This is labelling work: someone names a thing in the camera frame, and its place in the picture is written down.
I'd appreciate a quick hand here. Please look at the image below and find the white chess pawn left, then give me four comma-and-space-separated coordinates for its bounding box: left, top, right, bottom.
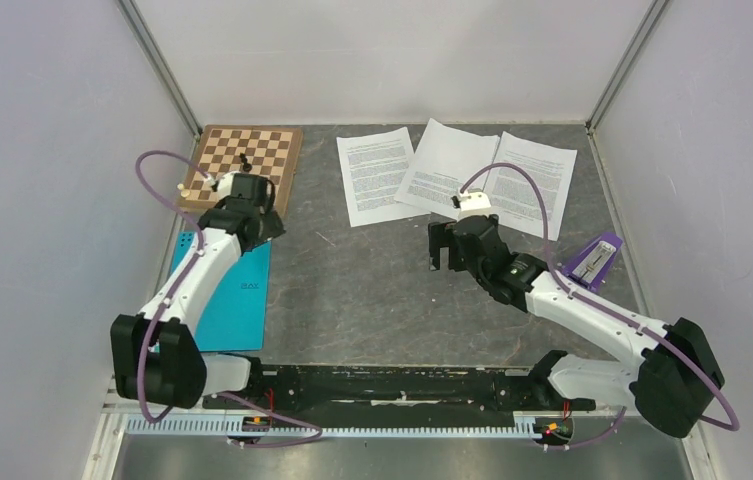
177, 183, 190, 198

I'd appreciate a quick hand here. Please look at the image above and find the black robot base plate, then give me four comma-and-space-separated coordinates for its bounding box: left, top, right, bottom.
239, 365, 596, 429

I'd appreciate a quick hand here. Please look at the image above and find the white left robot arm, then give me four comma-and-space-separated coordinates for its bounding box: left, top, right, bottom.
110, 172, 284, 412

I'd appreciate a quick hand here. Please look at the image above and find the aluminium frame rail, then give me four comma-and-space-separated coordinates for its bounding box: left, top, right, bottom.
81, 380, 134, 480

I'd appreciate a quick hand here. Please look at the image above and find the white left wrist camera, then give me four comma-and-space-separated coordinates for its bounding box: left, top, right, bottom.
204, 171, 249, 196

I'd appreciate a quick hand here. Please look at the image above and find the light blue cable duct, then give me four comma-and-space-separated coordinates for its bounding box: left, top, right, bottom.
124, 413, 576, 439

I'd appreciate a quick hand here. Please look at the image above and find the black chess pawn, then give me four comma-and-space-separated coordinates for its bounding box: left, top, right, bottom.
239, 153, 253, 173

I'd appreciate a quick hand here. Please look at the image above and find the wooden chessboard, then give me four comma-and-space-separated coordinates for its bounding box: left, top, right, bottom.
193, 125, 303, 217

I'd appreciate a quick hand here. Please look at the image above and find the printed paper sheet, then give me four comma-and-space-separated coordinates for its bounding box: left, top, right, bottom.
483, 132, 577, 241
394, 119, 500, 219
336, 127, 428, 227

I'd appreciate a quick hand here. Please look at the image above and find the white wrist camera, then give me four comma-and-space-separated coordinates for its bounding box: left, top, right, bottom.
452, 190, 493, 221
204, 171, 249, 196

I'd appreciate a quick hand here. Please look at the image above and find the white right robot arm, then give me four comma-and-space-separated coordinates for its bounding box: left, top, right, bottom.
428, 215, 725, 438

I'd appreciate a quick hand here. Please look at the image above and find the blue folder with black inside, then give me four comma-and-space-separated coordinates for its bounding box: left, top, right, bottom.
140, 228, 271, 353

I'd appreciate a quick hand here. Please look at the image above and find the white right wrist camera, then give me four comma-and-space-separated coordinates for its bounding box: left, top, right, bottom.
452, 190, 493, 221

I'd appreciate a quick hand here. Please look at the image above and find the purple metronome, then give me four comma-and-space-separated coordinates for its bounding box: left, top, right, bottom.
560, 232, 624, 293

